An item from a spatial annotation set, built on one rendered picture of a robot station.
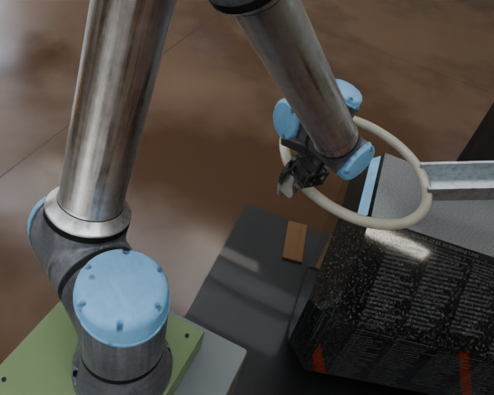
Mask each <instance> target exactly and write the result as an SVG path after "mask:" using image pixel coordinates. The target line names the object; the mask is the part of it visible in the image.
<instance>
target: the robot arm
mask: <svg viewBox="0 0 494 395"><path fill-rule="evenodd" d="M209 2H210V4H211V5H212V6H213V8H214V9H215V10H217V11H218V12H220V13H222V14H225V15H228V16H234V18H235V19H236V21H237V22H238V24H239V26H240V27H241V29H242V30H243V32H244V33H245V36H246V37H247V39H248V40H249V42H250V43H251V45H252V47H253V48H254V49H255V51H256V53H257V54H258V56H259V58H260V59H261V60H262V62H263V64H264V66H265V67H266V68H267V70H268V72H269V73H270V75H271V77H272V78H273V79H274V81H275V83H276V84H277V86H278V87H279V89H280V90H281V92H282V94H283V96H284V97H285V98H283V99H281V100H279V101H278V102H277V104H276V105H275V107H274V112H273V123H274V128H275V130H276V132H277V134H278V135H279V136H280V137H281V145H282V146H285V147H288V148H290V149H292V150H295V151H297V152H298V154H295V156H293V157H292V158H291V160H290V161H289V162H287V164H286V166H285V167H284V168H283V169H282V170H281V172H280V175H279V177H278V187H277V195H278V196H279V197H280V196H281V195H282V193H283V194H284V195H285V196H287V197H288V198H291V197H292V195H293V192H292V185H293V183H294V182H295V177H296V178H297V180H298V183H297V184H298V185H299V187H300V188H299V187H298V186H297V185H296V184H295V185H294V191H295V194H297V193H298V192H299V191H300V189H301V190H302V189H303V188H308V187H315V186H319V185H321V186H322V184H323V183H324V182H325V180H326V178H327V176H328V174H329V173H330V171H329V170H328V169H327V168H326V167H325V165H327V166H328V167H329V168H331V170H333V171H334V173H335V174H336V175H337V176H339V177H340V178H342V179H344V180H350V179H353V178H354V177H356V176H358V175H359V174H360V173H361V172H362V171H363V170H365V168H366V167H367V166H368V165H369V163H370V162H371V160H372V158H373V156H374V154H375V148H374V146H373V145H372V144H371V143H370V142H369V141H367V140H365V139H364V138H363V137H362V136H361V134H360V132H359V131H358V127H357V126H356V124H355V123H354V121H353V117H354V116H355V114H356V112H357V111H358V110H359V107H360V105H361V102H362V95H361V93H360V92H359V90H358V89H356V88H355V87H354V86H353V85H352V84H350V83H349V82H346V81H344V80H341V79H335V78H334V75H333V73H332V70H331V68H330V66H329V63H328V61H327V59H326V57H325V54H324V52H323V50H322V47H321V45H320V42H319V40H318V37H317V35H316V34H315V31H314V28H313V26H312V24H311V21H310V19H309V17H308V15H307V12H306V10H305V8H304V6H303V3H302V1H301V0H209ZM175 6H176V0H90V2H89V11H88V16H87V21H86V26H85V35H84V40H83V45H82V54H81V59H80V64H79V69H78V78H77V83H76V88H75V93H74V102H73V107H72V112H71V121H70V126H69V132H68V137H67V146H66V150H65V155H64V164H63V170H62V175H61V180H60V186H59V187H57V188H55V189H54V190H52V191H51V192H50V193H49V194H48V195H47V197H44V198H43V199H42V200H40V201H39V202H38V203H37V205H36V206H35V207H34V208H33V209H32V211H31V214H30V215H29V218H28V221H27V233H28V236H29V239H30V243H31V247H32V248H33V250H34V252H35V254H36V255H37V256H38V258H39V260H40V262H41V264H42V266H43V268H44V270H45V272H46V273H47V275H48V277H49V279H50V281H51V283H52V285H53V287H54V288H55V290H56V293H57V295H58V296H59V298H60V301H61V302H62V303H63V305H64V308H65V310H66V311H67V314H68V316H69V318H70V319H71V321H72V323H73V325H74V327H75V330H76V332H77V334H78V341H79V345H78V348H77V349H76V351H75V353H74V356H73V360H72V363H71V379H72V384H73V387H74V391H75V392H76V394H77V395H162V394H163V393H164V392H165V390H166V388H167V386H168V384H169V381H170V378H171V374H172V369H173V356H172V352H171V349H170V346H169V344H168V342H167V340H166V339H165V334H166V328H167V320H168V314H169V307H170V294H169V284H168V281H167V278H166V275H165V273H164V272H163V270H162V268H161V267H160V266H159V265H158V264H157V263H156V262H155V261H154V260H153V259H152V258H151V257H149V256H148V255H145V254H143V253H142V252H138V251H134V250H132V248H131V247H130V245H129V243H128V242H127V240H126V234H127V231H128V229H129V223H130V220H131V216H132V213H131V208H130V207H129V204H128V202H127V201H126V200H125V196H126V192H127V189H128V185H129V181H130V177H131V174H132V170H133V166H134V162H135V159H136V153H137V150H138V147H139V144H140V138H141V135H142V131H143V127H144V123H145V120H146V116H147V112H148V108H149V105H150V101H151V97H152V93H153V90H154V84H155V81H156V78H157V75H158V69H159V66H160V63H161V60H162V54H163V51H164V48H165V43H166V39H167V36H168V33H169V28H170V24H171V21H172V18H173V13H174V9H175ZM293 172H294V173H293ZM292 173H293V174H294V175H295V177H294V175H292Z"/></svg>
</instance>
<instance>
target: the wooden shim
mask: <svg viewBox="0 0 494 395"><path fill-rule="evenodd" d="M306 232H307V225H305V224H302V223H296V222H293V221H289V222H288V227H287V231H286V236H285V244H284V248H283V253H282V259H287V260H290V261H293V262H296V263H302V260H303V250H304V244H305V238H306Z"/></svg>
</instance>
